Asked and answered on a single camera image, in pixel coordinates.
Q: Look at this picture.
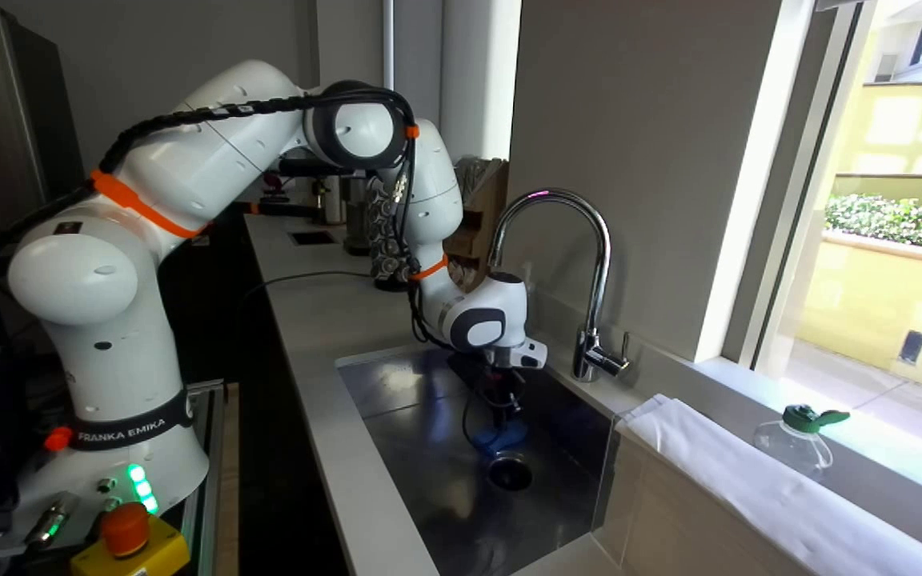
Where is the stainless steel sink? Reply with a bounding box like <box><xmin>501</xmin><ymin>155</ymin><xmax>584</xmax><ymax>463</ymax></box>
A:
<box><xmin>338</xmin><ymin>345</ymin><xmax>611</xmax><ymax>576</ymax></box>

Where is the wooden tea box organizer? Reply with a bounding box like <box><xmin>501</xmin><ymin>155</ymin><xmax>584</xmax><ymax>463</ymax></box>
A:
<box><xmin>444</xmin><ymin>155</ymin><xmax>508</xmax><ymax>288</ymax></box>

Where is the clear bottle green cap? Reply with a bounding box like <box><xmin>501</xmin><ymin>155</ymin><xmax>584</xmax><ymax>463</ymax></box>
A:
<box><xmin>754</xmin><ymin>404</ymin><xmax>848</xmax><ymax>477</ymax></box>

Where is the chrome gooseneck faucet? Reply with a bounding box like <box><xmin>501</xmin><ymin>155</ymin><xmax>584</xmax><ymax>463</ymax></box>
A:
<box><xmin>489</xmin><ymin>187</ymin><xmax>631</xmax><ymax>382</ymax></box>

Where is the yellow emergency stop box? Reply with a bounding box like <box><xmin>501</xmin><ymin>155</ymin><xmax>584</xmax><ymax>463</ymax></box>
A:
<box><xmin>68</xmin><ymin>502</ymin><xmax>193</xmax><ymax>576</ymax></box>

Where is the patterned black white canister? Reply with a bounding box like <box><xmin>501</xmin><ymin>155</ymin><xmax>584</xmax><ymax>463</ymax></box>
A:
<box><xmin>366</xmin><ymin>175</ymin><xmax>409</xmax><ymax>290</ymax></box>

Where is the blue sponge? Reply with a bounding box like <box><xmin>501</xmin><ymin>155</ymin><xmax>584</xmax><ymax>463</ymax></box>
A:
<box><xmin>473</xmin><ymin>418</ymin><xmax>529</xmax><ymax>456</ymax></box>

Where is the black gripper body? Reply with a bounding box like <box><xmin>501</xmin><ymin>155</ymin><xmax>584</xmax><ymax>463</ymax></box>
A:
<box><xmin>476</xmin><ymin>366</ymin><xmax>525</xmax><ymax>417</ymax></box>

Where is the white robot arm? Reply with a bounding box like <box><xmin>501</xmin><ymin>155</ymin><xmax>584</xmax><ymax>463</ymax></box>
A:
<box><xmin>0</xmin><ymin>62</ymin><xmax>548</xmax><ymax>557</ymax></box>

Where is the white folded towel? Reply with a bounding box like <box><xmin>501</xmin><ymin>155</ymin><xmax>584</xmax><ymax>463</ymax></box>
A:
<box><xmin>619</xmin><ymin>392</ymin><xmax>922</xmax><ymax>576</ymax></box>

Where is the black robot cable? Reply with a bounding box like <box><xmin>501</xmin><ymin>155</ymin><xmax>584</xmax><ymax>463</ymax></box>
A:
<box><xmin>95</xmin><ymin>83</ymin><xmax>424</xmax><ymax>280</ymax></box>

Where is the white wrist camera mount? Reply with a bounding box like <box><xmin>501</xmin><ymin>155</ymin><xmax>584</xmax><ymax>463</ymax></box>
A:
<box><xmin>498</xmin><ymin>340</ymin><xmax>548</xmax><ymax>371</ymax></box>

